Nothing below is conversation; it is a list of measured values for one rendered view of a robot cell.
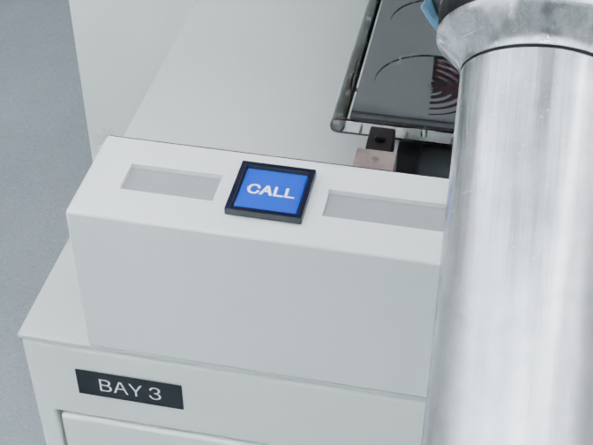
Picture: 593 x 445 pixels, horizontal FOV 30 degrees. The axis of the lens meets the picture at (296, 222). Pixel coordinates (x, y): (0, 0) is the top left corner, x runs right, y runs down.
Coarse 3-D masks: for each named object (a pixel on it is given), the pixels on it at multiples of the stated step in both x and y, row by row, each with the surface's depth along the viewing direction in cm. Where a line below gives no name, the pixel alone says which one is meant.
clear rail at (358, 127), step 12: (348, 120) 97; (360, 120) 97; (336, 132) 97; (348, 132) 97; (360, 132) 97; (396, 132) 96; (408, 132) 96; (420, 132) 96; (432, 132) 96; (444, 132) 95; (432, 144) 96; (444, 144) 96
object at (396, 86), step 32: (384, 0) 113; (416, 0) 113; (384, 32) 108; (416, 32) 109; (384, 64) 104; (416, 64) 104; (448, 64) 104; (384, 96) 100; (416, 96) 100; (448, 96) 100; (448, 128) 96
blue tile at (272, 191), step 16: (256, 176) 81; (272, 176) 81; (288, 176) 81; (304, 176) 81; (240, 192) 80; (256, 192) 80; (272, 192) 80; (288, 192) 80; (272, 208) 78; (288, 208) 78
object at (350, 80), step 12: (372, 0) 112; (372, 12) 111; (360, 24) 110; (372, 24) 110; (360, 36) 107; (360, 48) 106; (360, 60) 104; (348, 72) 103; (360, 72) 103; (348, 84) 101; (348, 96) 100; (336, 108) 98; (348, 108) 99; (336, 120) 97
